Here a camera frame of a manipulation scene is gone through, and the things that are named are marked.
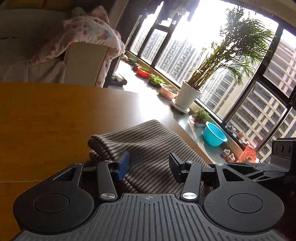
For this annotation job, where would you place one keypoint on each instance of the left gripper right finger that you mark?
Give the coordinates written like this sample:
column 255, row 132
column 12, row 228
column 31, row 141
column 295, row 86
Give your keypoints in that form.
column 189, row 173

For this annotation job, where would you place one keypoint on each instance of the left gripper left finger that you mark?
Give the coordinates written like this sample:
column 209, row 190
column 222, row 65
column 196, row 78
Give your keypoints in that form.
column 110, row 172

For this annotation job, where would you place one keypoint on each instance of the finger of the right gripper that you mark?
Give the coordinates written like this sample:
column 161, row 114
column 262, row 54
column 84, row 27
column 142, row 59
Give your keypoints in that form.
column 246, row 167

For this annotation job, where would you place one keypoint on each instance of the brown striped knit sweater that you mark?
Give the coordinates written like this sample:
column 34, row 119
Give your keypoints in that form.
column 149, row 146

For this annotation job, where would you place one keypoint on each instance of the pink small figurines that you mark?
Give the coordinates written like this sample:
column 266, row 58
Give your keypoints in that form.
column 228, row 156

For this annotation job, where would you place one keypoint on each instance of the turquoise plastic basin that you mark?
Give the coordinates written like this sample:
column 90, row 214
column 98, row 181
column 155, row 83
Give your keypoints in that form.
column 213, row 135

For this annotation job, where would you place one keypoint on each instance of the small green potted plant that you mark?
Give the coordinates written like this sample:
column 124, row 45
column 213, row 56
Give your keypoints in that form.
column 199, row 118

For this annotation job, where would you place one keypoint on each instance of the white ribbed plant pot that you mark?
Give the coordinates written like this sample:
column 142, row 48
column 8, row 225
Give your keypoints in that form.
column 186, row 96

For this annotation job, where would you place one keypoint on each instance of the pink rectangular planter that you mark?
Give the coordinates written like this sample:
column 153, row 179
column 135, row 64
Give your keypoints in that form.
column 168, row 91

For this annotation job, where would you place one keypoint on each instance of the green leafy tray plant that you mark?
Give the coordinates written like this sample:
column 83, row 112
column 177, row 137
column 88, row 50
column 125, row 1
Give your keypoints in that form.
column 155, row 80

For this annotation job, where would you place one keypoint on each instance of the red bowl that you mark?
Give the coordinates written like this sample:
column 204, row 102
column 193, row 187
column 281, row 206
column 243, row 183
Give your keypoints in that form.
column 143, row 72

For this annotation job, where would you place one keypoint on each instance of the tall green palm plant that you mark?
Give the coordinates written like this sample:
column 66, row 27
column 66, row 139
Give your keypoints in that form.
column 245, row 43

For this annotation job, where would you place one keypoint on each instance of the pink floral blanket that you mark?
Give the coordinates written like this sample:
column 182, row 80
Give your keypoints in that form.
column 85, row 34

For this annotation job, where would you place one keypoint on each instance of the beige covered sofa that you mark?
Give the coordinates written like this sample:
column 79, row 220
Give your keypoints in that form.
column 25, row 31

